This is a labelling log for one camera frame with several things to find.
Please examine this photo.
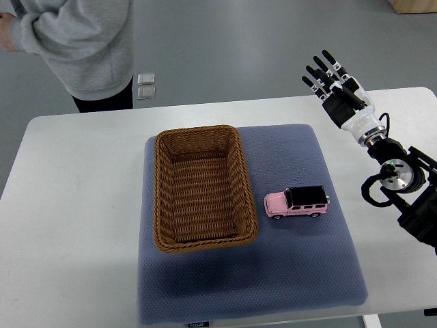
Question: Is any blue-grey cushion mat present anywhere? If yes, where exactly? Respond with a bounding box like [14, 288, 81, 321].
[137, 124, 368, 327]

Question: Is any pink toy car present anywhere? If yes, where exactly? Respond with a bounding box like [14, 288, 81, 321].
[264, 185, 330, 220]

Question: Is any silver floor plate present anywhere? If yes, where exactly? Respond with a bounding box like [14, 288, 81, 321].
[137, 73, 155, 85]
[137, 86, 156, 100]

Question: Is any brown wicker basket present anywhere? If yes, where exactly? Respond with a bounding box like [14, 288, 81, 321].
[153, 125, 259, 254]

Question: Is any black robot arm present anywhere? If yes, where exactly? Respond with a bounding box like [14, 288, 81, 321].
[361, 133, 436, 248]

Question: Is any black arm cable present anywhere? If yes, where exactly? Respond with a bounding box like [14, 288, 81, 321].
[378, 112, 391, 135]

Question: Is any person in grey sweatshirt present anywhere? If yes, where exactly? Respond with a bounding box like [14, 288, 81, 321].
[1, 0, 134, 113]

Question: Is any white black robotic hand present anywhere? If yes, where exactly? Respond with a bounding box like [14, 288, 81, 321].
[302, 49, 389, 147]

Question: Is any wooden box corner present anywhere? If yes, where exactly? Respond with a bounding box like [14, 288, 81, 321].
[389, 0, 437, 14]

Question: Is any lower silver floor plate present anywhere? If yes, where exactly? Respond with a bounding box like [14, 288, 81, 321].
[137, 86, 156, 100]

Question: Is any upper silver floor plate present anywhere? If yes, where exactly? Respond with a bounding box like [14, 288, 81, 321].
[137, 73, 155, 85]

